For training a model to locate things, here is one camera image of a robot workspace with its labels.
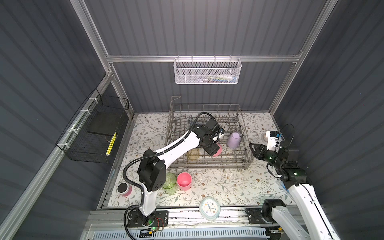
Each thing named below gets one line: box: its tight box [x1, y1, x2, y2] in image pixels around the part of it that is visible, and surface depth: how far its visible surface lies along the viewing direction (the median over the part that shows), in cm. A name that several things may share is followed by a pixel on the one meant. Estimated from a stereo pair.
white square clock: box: [199, 196, 221, 222], surface depth 75 cm
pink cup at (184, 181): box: [176, 172, 193, 191], surface depth 86 cm
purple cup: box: [227, 132, 241, 149], surface depth 91 cm
